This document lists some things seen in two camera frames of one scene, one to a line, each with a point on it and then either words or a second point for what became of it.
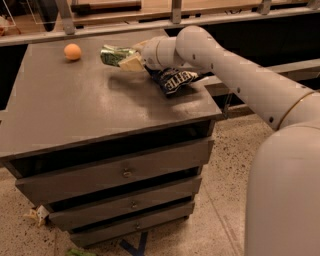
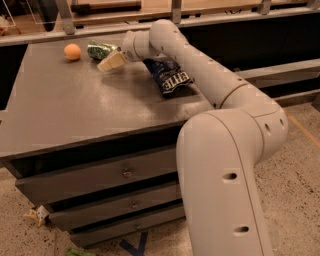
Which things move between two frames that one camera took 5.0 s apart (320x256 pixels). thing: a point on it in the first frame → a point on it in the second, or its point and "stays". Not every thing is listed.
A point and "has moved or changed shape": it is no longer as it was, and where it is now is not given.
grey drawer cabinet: [99, 149] stays
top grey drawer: [117, 172] stays
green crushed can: [112, 55] has moved or changed shape
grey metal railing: [69, 30] stays
